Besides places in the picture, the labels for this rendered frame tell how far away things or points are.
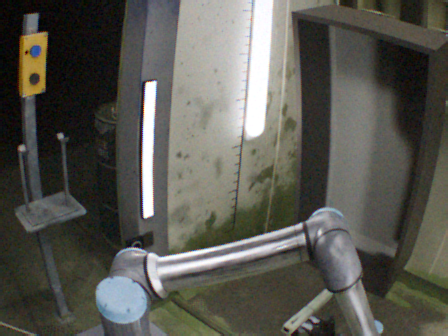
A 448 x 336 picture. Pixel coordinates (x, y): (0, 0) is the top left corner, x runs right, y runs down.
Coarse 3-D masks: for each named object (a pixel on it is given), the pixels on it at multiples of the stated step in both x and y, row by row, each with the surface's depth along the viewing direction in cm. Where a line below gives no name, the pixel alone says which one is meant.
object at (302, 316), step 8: (320, 296) 165; (328, 296) 165; (312, 304) 160; (320, 304) 161; (304, 312) 156; (312, 312) 157; (288, 320) 152; (296, 320) 151; (304, 320) 153; (288, 328) 148; (296, 328) 151
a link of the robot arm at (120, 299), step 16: (96, 288) 109; (112, 288) 109; (128, 288) 110; (144, 288) 118; (96, 304) 107; (112, 304) 104; (128, 304) 105; (144, 304) 108; (112, 320) 104; (128, 320) 104; (144, 320) 109
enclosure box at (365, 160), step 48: (336, 48) 178; (384, 48) 159; (432, 48) 111; (336, 96) 192; (384, 96) 171; (432, 96) 119; (336, 144) 205; (384, 144) 183; (432, 144) 140; (336, 192) 219; (384, 192) 194; (384, 240) 206; (384, 288) 172
